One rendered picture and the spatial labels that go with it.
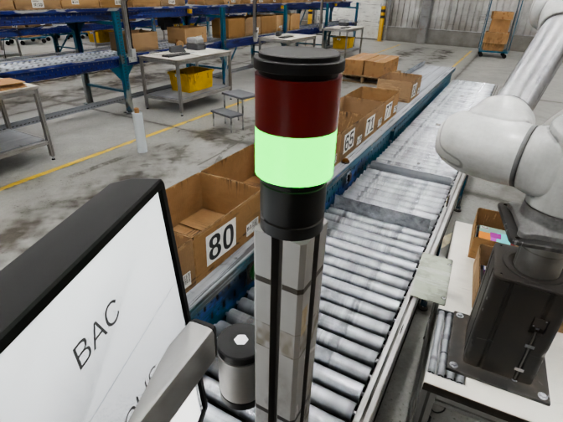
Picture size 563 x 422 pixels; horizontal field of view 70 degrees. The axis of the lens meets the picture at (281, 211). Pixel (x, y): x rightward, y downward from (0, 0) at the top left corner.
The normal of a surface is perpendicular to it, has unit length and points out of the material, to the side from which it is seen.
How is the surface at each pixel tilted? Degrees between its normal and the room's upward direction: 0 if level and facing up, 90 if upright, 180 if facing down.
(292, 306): 90
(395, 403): 0
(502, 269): 0
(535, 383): 0
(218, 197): 89
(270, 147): 90
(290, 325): 90
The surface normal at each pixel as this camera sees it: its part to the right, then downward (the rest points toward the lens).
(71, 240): -0.04, -0.88
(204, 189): -0.47, 0.41
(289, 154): -0.17, 0.47
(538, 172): -0.71, 0.32
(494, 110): -0.31, -0.64
